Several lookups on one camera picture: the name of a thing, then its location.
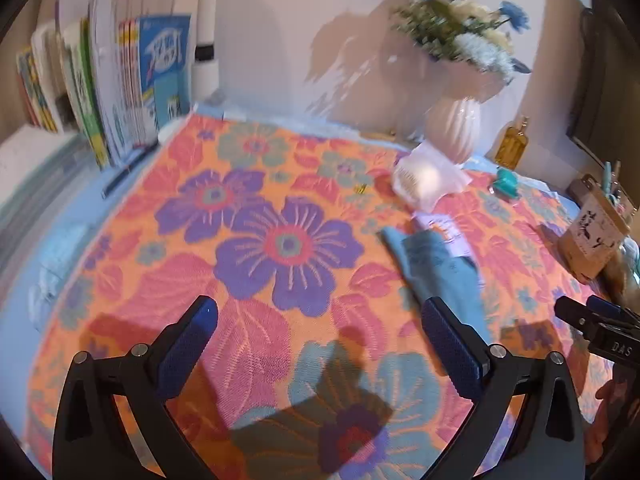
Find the dark pen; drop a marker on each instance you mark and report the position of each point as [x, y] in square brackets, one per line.
[127, 172]

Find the person's right hand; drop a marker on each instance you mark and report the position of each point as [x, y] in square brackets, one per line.
[605, 410]

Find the dark screen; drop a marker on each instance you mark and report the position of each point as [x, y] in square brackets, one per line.
[585, 100]

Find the brown ribbed basket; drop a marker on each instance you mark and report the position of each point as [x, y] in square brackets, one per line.
[626, 272]

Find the amber glass bottle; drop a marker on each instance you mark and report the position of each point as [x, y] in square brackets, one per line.
[511, 147]

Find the purple card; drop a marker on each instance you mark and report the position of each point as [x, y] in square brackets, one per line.
[445, 226]

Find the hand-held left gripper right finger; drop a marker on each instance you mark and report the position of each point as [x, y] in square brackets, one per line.
[450, 350]

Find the small yellow figure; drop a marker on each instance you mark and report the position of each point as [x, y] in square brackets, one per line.
[359, 190]

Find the white rolled tube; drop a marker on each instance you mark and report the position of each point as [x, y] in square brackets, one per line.
[205, 75]

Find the small teal clip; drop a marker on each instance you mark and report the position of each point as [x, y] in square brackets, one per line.
[505, 185]

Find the blue and white flower bouquet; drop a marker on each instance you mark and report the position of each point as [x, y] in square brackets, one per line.
[465, 35]

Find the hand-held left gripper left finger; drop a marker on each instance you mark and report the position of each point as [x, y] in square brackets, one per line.
[190, 345]

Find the floral tablecloth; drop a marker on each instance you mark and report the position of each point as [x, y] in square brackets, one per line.
[280, 170]

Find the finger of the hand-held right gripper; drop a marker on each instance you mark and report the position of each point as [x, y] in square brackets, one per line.
[575, 314]
[607, 306]

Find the white plastic packet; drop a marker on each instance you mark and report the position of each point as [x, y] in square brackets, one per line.
[425, 180]

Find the row of books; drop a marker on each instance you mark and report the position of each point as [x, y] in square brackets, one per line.
[125, 85]

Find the white ribbed vase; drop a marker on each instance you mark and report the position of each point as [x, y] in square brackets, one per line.
[455, 125]

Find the stack of flat books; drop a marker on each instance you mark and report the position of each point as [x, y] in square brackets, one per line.
[30, 170]

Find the cardboard pen holder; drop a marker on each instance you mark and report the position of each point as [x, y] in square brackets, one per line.
[590, 235]

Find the teal cloth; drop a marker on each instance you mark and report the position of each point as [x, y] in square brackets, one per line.
[440, 275]

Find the bunch of pens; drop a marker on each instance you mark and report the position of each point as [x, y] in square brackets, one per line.
[617, 190]

